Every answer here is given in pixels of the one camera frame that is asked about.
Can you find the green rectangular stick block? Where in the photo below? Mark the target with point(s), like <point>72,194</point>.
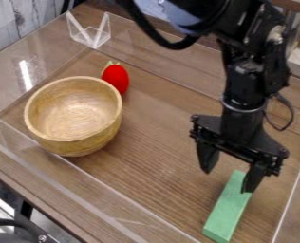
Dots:
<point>229,207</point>

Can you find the clear acrylic front barrier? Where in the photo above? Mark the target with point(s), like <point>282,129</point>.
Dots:
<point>82,203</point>

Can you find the brown wooden bowl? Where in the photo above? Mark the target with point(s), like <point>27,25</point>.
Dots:
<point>72,115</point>

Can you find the metal table leg background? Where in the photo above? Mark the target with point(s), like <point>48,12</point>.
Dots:
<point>291,29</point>

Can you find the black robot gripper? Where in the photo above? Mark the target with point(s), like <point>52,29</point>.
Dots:
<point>235,133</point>

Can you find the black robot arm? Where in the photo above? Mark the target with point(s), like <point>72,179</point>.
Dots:
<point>251,33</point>

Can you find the red toy strawberry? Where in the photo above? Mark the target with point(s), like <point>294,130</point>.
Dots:
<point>115,74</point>

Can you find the black table frame leg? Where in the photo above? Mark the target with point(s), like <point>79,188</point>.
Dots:
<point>22,215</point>

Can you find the clear acrylic corner bracket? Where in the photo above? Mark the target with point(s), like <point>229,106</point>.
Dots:
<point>90,36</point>

